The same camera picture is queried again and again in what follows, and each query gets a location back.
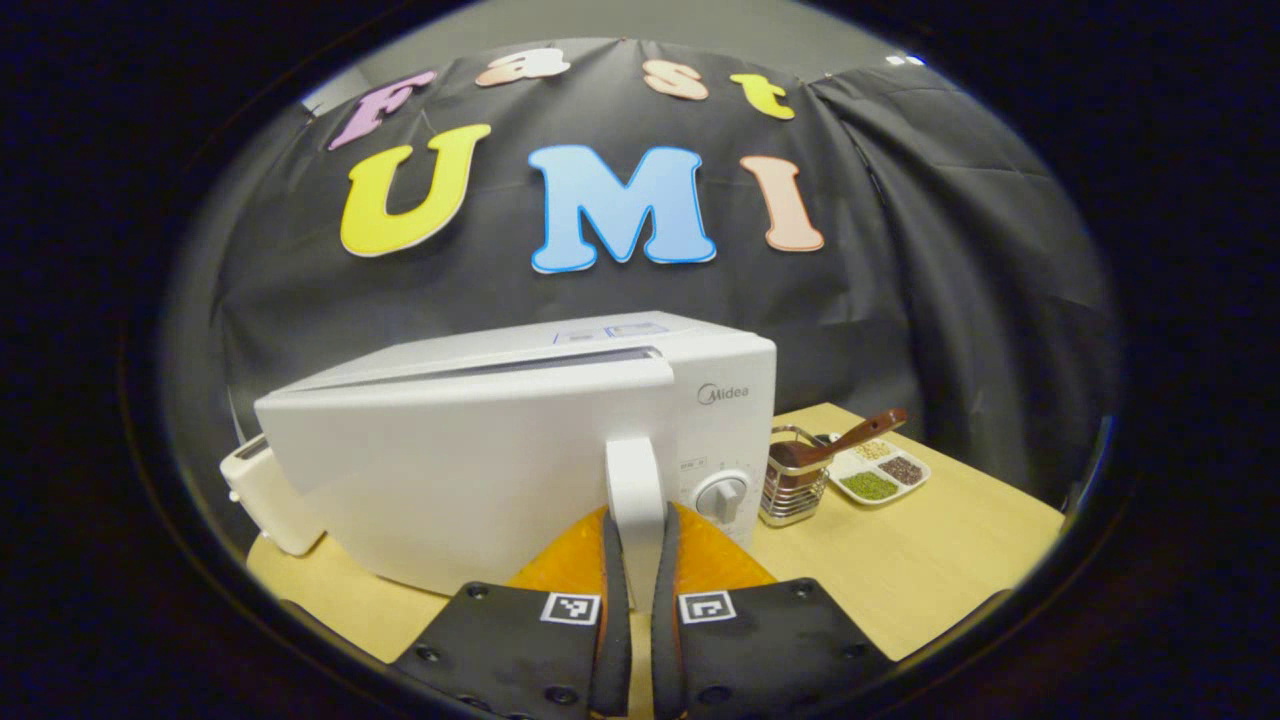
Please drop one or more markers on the small ceiling light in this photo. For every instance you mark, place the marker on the small ceiling light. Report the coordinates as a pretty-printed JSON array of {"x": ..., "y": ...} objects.
[{"x": 905, "y": 61}]

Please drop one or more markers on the white toaster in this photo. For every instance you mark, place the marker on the white toaster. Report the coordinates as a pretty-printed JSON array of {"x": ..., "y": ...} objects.
[{"x": 270, "y": 500}]

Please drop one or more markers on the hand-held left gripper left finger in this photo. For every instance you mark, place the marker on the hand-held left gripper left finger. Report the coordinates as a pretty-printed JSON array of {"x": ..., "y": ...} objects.
[{"x": 617, "y": 620}]

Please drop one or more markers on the white divided dish of grains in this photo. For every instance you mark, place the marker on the white divided dish of grains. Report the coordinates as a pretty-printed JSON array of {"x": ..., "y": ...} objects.
[{"x": 880, "y": 480}]

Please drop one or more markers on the black backdrop cloth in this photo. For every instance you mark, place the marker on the black backdrop cloth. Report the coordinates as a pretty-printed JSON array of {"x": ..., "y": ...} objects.
[{"x": 950, "y": 300}]

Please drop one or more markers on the brown wooden spoon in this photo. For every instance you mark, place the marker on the brown wooden spoon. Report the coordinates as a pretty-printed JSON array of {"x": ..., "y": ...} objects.
[{"x": 850, "y": 435}]

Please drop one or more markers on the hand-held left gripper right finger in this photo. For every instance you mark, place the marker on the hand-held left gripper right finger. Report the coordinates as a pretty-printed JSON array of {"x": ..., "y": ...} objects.
[{"x": 665, "y": 640}]

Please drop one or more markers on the white microwave oven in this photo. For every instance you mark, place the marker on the white microwave oven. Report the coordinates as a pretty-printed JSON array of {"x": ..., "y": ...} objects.
[{"x": 450, "y": 470}]

